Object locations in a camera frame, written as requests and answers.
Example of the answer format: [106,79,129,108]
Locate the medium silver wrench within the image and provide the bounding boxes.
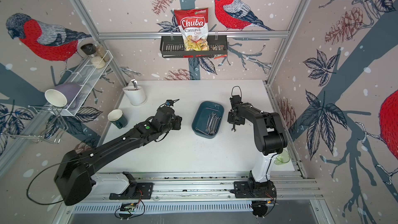
[208,116,219,135]

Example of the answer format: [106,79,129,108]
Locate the teal plastic storage box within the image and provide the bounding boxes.
[191,101,224,139]

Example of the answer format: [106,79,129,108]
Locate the silver combination wrench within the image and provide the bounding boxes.
[195,128,213,136]

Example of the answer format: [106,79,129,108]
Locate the large silver wrench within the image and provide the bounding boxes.
[205,113,216,132]

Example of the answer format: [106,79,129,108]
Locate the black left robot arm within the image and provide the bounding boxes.
[54,106,182,206]

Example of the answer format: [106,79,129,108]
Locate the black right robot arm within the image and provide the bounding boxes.
[228,102,288,183]

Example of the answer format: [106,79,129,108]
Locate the thin silver wrench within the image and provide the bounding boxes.
[212,117,221,135]

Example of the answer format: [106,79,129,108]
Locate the white utensil holder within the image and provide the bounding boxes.
[122,86,147,106]

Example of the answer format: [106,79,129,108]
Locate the metal fork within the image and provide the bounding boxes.
[131,79,138,90]

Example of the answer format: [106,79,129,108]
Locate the green ceramic mug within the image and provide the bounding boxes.
[107,109,128,129]

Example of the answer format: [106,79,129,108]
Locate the green glass cup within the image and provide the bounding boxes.
[274,149,291,166]

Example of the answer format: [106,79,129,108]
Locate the cream round jar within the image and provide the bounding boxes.
[90,56,106,69]

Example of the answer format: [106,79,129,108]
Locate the small circuit board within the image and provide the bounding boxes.
[119,203,138,213]

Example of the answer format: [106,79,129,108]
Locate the red cassava chips bag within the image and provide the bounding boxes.
[174,8,209,51]

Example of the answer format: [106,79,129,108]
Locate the dark lid spice jar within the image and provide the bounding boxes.
[80,44,97,57]

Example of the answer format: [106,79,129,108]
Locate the purple white cup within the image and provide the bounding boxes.
[45,83,81,107]

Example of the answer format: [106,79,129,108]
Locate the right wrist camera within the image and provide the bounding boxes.
[230,95,243,108]

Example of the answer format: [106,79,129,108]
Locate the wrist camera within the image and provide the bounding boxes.
[230,95,243,108]
[164,100,175,107]

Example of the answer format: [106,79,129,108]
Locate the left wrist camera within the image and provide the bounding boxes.
[164,100,175,107]

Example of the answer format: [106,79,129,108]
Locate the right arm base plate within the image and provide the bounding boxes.
[230,178,277,199]

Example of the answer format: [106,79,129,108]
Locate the black wire basket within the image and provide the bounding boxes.
[160,35,228,58]

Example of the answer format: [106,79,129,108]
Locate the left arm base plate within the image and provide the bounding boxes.
[109,172,154,200]

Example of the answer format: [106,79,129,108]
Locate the aluminium horizontal rail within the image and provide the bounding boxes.
[97,30,290,40]

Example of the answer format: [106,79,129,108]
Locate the white wire wall shelf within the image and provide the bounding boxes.
[61,50,114,116]

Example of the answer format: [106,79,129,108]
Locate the metal wire cup rack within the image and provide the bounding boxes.
[1,105,70,144]

